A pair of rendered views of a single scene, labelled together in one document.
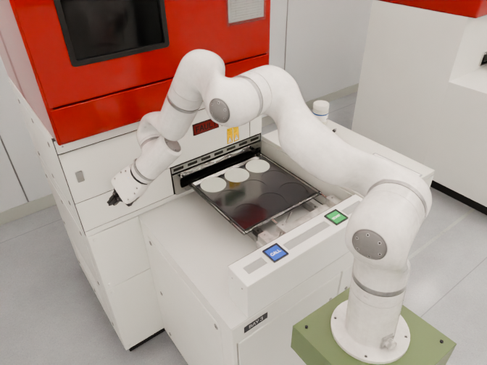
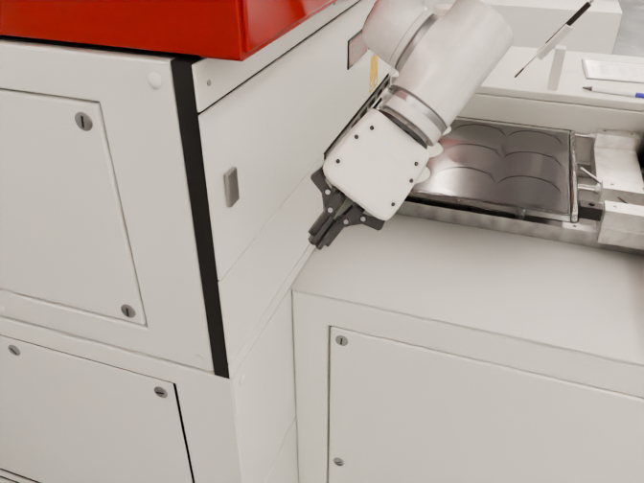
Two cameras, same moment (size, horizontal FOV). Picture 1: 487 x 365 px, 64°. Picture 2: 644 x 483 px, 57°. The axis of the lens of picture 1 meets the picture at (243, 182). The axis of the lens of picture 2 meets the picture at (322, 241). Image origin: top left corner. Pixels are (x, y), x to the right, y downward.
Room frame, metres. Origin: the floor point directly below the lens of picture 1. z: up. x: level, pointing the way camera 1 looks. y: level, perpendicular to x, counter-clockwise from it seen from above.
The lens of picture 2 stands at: (0.54, 0.78, 1.38)
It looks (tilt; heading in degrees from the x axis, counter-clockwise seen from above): 33 degrees down; 325
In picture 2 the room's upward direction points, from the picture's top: straight up
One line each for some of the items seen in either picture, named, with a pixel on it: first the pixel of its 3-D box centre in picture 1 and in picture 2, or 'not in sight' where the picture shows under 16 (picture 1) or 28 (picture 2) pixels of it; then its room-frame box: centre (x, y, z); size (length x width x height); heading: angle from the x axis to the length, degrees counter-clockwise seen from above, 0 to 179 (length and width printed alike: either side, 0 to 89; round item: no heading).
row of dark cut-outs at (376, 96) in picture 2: (218, 153); (361, 114); (1.38, 0.10, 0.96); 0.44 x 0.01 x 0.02; 126
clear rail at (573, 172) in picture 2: (284, 211); (573, 171); (1.07, -0.14, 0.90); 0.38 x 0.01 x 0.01; 126
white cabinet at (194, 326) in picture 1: (281, 278); (492, 334); (1.18, -0.16, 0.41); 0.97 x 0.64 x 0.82; 126
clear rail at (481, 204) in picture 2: (214, 206); (460, 200); (1.11, 0.11, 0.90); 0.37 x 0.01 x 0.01; 36
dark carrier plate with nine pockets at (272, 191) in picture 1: (253, 187); (471, 156); (1.22, -0.04, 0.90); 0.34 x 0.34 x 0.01; 36
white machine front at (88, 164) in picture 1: (177, 153); (328, 115); (1.28, 0.25, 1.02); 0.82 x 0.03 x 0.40; 126
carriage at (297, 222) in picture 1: (303, 228); (617, 188); (1.01, -0.21, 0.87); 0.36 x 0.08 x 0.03; 126
